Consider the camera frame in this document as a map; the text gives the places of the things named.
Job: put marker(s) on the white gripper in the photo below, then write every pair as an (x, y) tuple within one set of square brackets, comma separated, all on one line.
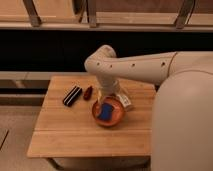
[(108, 87)]

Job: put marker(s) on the black striped eraser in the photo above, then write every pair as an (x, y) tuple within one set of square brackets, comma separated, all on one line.
[(72, 96)]

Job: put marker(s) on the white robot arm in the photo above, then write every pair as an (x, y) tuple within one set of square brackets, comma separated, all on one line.
[(182, 114)]

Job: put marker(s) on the small brown oblong object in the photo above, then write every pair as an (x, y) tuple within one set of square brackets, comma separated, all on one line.
[(88, 93)]

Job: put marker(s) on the blue sponge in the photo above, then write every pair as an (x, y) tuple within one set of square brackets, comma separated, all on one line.
[(106, 112)]

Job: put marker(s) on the orange bowl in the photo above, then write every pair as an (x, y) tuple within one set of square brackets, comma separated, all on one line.
[(117, 114)]

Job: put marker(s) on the wooden table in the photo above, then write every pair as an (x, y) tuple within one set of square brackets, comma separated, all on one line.
[(62, 131)]

